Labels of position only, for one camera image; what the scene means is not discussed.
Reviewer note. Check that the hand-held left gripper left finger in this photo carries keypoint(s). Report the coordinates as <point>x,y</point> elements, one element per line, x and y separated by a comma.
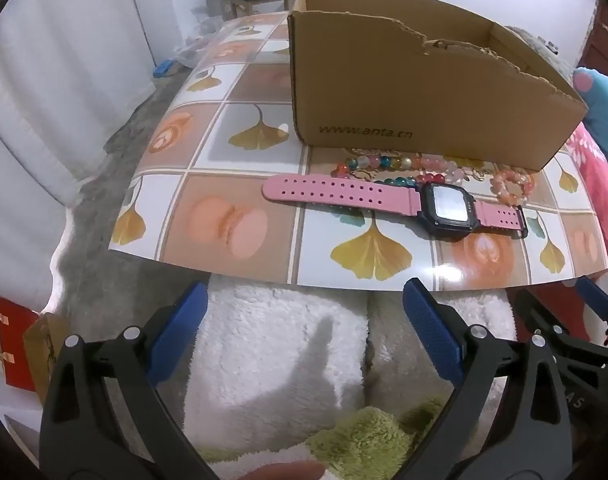
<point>184,325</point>

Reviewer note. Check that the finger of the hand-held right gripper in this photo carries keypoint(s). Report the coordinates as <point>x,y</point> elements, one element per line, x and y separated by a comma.
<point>594,375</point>
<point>596,297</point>

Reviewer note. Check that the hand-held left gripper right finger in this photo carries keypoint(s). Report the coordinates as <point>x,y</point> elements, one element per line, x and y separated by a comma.
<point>434,330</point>

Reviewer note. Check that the cardboard box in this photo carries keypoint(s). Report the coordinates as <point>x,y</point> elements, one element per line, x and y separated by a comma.
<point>409,85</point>

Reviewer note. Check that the person's left hand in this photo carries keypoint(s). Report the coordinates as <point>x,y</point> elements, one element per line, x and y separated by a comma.
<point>284,472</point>

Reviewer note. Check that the white fluffy cloth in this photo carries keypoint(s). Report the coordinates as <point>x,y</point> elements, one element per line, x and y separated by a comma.
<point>264,360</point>

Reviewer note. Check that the tile patterned table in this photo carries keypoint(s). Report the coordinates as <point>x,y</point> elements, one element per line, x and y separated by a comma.
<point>224,220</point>

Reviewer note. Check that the pink floral blanket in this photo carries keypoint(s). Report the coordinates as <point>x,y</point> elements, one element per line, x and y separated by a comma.
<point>601,185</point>

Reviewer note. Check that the green fluffy cloth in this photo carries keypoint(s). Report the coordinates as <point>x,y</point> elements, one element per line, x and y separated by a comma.
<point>374,435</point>

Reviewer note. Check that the brown paper bag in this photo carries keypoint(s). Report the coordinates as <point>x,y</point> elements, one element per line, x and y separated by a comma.
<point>41,355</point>

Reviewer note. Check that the red gift bag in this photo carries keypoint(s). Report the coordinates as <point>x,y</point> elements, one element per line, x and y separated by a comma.
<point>9,340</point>

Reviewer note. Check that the grey knitted blanket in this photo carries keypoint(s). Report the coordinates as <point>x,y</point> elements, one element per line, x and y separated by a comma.
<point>539,47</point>

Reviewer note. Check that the small blue floor object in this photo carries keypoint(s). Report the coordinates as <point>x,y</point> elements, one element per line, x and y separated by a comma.
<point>164,69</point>

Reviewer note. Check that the clear plastic bags pile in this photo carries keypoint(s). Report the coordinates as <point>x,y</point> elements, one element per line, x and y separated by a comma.
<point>201,40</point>

